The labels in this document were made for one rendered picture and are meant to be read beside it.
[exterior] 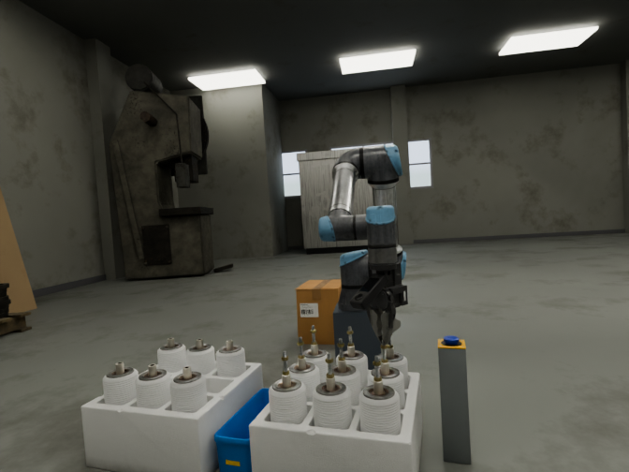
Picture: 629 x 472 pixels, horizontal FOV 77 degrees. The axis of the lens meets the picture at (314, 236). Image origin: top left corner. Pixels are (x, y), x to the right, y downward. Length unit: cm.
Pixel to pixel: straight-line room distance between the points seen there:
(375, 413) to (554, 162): 856
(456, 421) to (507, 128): 818
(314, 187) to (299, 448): 650
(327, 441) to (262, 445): 17
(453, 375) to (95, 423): 100
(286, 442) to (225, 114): 722
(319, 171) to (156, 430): 644
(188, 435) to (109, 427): 26
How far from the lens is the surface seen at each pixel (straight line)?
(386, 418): 100
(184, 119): 554
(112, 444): 137
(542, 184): 918
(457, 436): 123
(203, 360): 144
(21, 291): 445
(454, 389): 117
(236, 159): 770
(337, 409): 102
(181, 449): 122
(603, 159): 967
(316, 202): 731
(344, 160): 142
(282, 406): 106
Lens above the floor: 68
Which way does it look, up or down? 3 degrees down
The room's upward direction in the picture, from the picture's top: 4 degrees counter-clockwise
